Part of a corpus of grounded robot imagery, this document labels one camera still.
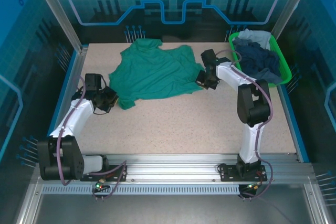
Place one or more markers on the aluminium mounting rail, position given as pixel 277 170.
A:
pixel 170 166

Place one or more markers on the slate blue t-shirt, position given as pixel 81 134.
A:
pixel 267 77

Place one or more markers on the light grey t-shirt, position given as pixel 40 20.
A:
pixel 256 36

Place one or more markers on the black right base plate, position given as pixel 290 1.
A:
pixel 228 174

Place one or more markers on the green plastic basket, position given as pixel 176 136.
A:
pixel 288 74

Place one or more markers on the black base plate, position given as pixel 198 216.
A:
pixel 228 174
pixel 115 175

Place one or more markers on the green t-shirt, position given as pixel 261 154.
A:
pixel 157 77

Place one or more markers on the connector with green light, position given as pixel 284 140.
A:
pixel 99 185
pixel 253 186

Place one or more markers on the dark blue t-shirt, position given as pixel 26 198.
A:
pixel 257 58

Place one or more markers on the aluminium table side rail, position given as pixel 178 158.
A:
pixel 294 129
pixel 67 87

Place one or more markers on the metal tray panel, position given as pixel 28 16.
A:
pixel 170 211

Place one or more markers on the aluminium frame post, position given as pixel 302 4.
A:
pixel 291 3
pixel 60 11

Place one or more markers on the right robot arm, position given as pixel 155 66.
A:
pixel 252 103

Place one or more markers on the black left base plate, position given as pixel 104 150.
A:
pixel 115 175

